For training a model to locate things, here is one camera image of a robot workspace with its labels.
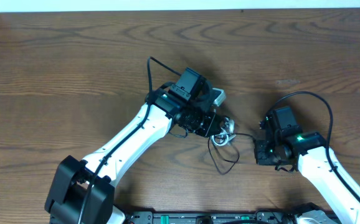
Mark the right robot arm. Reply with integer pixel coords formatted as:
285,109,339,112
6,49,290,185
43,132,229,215
255,106,360,223

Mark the black usb cable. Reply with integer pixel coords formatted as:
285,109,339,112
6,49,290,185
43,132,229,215
207,132,257,175

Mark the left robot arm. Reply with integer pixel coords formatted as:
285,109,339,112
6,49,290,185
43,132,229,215
44,68,229,224

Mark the white usb cable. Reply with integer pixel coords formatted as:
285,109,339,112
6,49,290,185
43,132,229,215
211,118,237,147

